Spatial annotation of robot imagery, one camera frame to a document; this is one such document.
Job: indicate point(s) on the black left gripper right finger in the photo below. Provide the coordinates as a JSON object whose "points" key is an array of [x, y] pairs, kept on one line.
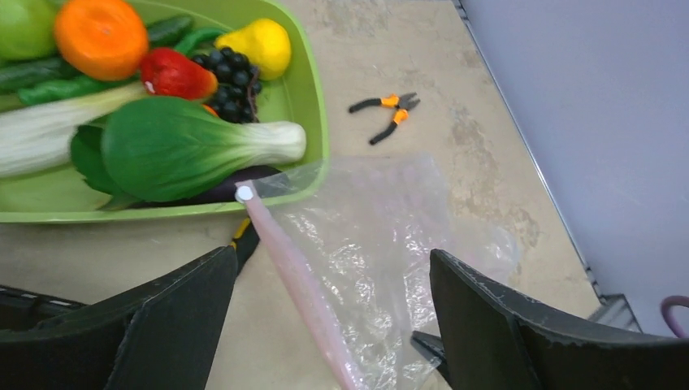
{"points": [[494, 337]]}

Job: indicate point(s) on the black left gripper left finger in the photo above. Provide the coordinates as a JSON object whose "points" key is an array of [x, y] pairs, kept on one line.
{"points": [[162, 334]]}

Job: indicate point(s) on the clear zip top bag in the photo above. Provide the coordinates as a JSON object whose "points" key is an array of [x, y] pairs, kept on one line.
{"points": [[350, 239]]}

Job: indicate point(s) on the black grape bunch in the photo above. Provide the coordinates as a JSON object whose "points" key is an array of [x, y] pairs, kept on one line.
{"points": [[235, 99]]}

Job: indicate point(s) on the red strawberry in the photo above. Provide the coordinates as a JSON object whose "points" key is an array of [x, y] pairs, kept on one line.
{"points": [[166, 72]]}

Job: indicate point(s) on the yellow pear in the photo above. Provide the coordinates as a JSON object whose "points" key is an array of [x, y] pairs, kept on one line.
{"points": [[265, 42]]}

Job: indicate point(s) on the black yellow screwdriver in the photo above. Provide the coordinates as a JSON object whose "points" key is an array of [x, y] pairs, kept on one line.
{"points": [[244, 241]]}

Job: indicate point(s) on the black toolbox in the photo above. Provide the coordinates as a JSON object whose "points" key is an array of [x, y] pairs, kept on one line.
{"points": [[22, 310]]}

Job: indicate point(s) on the purple eggplant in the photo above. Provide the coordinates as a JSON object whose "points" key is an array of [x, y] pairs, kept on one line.
{"points": [[223, 192]]}

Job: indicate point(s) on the green bok choy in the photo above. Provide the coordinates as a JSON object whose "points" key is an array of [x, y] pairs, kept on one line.
{"points": [[167, 149]]}

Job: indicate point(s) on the white napa cabbage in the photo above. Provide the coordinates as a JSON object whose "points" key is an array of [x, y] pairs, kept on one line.
{"points": [[37, 138]]}

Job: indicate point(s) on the orange black pliers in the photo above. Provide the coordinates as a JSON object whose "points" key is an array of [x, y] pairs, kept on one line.
{"points": [[401, 104]]}

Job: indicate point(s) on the green chili pepper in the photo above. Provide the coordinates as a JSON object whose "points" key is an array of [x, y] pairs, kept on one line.
{"points": [[79, 86]]}

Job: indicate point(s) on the green plastic tray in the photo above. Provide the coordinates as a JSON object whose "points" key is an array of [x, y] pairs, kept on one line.
{"points": [[59, 195]]}

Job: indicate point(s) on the orange fruit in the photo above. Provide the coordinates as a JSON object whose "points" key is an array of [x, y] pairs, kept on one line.
{"points": [[105, 40]]}

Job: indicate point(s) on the dark green cucumber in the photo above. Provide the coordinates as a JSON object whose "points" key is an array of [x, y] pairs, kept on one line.
{"points": [[164, 32]]}

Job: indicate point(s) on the green apple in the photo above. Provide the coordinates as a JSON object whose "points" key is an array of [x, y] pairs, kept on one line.
{"points": [[27, 29]]}

